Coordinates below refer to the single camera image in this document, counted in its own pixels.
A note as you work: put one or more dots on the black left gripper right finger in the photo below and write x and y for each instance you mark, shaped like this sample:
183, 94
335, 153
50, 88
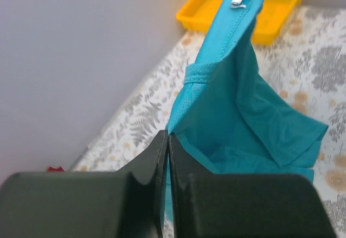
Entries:
205, 204

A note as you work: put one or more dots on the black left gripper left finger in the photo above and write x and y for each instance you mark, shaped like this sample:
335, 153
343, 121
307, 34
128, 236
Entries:
128, 202

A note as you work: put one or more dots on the folded red t-shirt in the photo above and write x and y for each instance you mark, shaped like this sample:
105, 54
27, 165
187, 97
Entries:
54, 169

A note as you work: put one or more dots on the yellow plastic tray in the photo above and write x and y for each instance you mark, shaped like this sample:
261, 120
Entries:
197, 15

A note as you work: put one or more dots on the teal t-shirt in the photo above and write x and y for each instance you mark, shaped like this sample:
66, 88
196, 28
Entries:
229, 118

